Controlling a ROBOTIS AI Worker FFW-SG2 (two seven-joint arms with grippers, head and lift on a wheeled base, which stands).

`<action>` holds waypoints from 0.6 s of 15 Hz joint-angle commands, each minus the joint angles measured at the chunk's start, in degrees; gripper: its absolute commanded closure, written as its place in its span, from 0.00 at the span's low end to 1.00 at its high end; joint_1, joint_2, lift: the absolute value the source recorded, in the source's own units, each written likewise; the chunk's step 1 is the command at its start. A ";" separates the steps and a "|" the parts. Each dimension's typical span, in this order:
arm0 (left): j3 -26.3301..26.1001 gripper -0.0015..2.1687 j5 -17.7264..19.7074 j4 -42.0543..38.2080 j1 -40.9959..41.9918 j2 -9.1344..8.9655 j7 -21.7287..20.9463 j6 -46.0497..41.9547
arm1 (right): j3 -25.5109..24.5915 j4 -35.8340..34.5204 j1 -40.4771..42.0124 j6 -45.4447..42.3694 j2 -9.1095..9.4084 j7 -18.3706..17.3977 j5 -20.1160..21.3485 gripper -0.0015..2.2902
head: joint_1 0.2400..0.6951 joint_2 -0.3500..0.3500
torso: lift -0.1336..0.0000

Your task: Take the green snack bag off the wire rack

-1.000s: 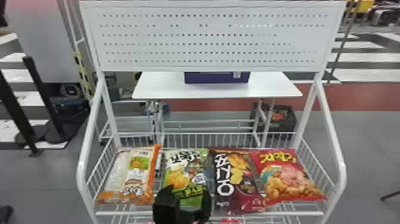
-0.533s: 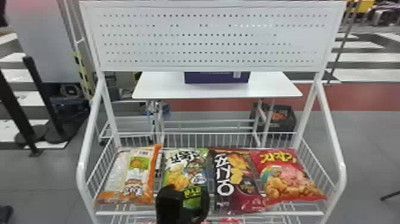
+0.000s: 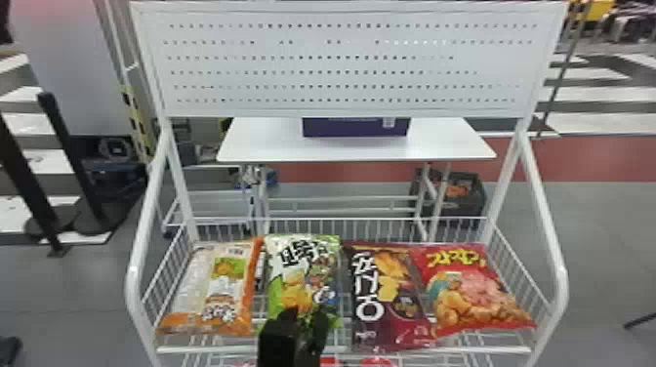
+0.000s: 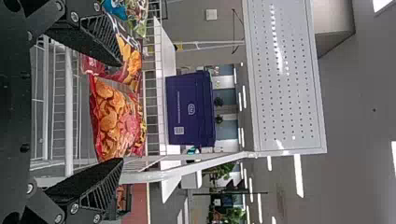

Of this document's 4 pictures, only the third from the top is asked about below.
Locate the yellow black striped post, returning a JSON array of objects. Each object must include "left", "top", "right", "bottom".
[{"left": 119, "top": 83, "right": 156, "bottom": 161}]

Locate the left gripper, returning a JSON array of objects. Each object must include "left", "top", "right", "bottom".
[{"left": 279, "top": 306, "right": 332, "bottom": 367}]

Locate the white side table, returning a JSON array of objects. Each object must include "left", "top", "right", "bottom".
[{"left": 216, "top": 116, "right": 498, "bottom": 243}]

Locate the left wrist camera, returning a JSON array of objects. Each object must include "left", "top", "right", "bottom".
[{"left": 256, "top": 319, "right": 303, "bottom": 367}]

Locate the black crate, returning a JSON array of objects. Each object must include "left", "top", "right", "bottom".
[{"left": 408, "top": 168, "right": 487, "bottom": 229}]

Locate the purple box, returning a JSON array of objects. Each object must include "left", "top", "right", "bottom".
[{"left": 302, "top": 117, "right": 412, "bottom": 139}]

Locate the green snack packet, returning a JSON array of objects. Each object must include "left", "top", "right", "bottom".
[{"left": 262, "top": 233, "right": 344, "bottom": 332}]

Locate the orange snack packet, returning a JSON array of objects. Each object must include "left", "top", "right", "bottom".
[{"left": 155, "top": 237, "right": 265, "bottom": 339}]

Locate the dark red snack packet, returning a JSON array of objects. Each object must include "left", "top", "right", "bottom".
[{"left": 341, "top": 241, "right": 437, "bottom": 354}]

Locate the white wire rack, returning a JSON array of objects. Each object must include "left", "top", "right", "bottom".
[{"left": 124, "top": 0, "right": 570, "bottom": 367}]

